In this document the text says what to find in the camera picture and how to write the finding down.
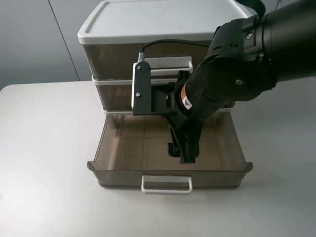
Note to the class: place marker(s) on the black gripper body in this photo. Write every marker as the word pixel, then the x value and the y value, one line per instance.
pixel 167 102

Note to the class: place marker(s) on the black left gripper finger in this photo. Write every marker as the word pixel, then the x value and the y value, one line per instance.
pixel 189 151

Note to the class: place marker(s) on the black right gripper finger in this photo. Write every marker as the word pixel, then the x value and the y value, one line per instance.
pixel 173 150

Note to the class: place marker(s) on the smoky drawer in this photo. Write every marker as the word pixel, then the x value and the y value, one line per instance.
pixel 133 153
pixel 115 95
pixel 115 61

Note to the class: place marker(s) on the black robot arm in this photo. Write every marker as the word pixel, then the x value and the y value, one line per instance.
pixel 246 57

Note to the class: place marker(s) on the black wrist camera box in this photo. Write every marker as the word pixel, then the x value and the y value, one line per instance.
pixel 142 90

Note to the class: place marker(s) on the white drawer cabinet frame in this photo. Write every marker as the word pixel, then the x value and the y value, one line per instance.
pixel 158 21

